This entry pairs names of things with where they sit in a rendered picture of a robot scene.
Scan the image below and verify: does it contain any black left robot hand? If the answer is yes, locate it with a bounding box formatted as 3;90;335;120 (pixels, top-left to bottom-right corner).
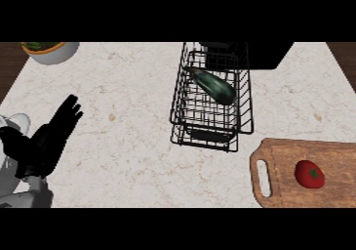
0;94;86;180

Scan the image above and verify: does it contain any dark green eggplant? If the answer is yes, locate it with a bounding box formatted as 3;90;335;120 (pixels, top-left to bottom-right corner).
185;66;238;106

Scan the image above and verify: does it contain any wooden cutting board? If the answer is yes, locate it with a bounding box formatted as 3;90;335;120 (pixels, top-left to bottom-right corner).
248;137;356;209

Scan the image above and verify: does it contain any white potted plant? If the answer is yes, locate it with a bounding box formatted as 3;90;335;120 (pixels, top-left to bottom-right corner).
16;41;81;66

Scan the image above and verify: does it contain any black appliance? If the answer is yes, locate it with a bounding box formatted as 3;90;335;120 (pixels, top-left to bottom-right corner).
198;41;295;71

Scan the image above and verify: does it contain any red tomato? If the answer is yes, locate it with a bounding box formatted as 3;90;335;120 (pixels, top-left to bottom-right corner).
294;159;326;188

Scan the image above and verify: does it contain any black tiered wire basket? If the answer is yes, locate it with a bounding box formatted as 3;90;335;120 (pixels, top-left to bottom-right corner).
168;41;256;153

